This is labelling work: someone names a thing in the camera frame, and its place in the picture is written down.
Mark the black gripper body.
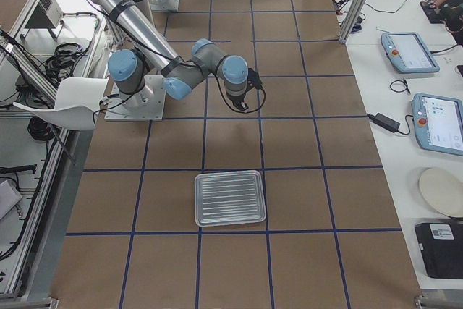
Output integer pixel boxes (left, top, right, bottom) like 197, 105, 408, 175
229, 93, 249, 111

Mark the far blue teach pendant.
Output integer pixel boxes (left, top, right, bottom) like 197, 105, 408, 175
381, 32, 440, 74

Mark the silver ribbed metal tray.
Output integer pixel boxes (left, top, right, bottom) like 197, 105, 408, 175
195, 170, 266, 227

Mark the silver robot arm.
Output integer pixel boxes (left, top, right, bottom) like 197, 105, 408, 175
91, 0, 251, 112

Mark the blue teach pendant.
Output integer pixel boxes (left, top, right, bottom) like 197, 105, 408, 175
412, 93, 462, 156
381, 32, 440, 74

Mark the white plastic chair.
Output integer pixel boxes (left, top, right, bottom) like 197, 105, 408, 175
13, 77, 108, 131

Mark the beige round plate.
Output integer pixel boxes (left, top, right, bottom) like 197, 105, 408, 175
419, 168, 462, 220

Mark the black flat box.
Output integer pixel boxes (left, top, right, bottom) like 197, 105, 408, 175
415, 223, 462, 279

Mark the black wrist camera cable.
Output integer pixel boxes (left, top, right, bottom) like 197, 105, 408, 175
216, 68, 267, 114

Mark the near blue teach pendant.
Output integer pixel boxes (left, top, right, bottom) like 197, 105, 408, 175
412, 93, 462, 156

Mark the black power adapter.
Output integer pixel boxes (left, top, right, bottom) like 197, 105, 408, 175
374, 113, 400, 133

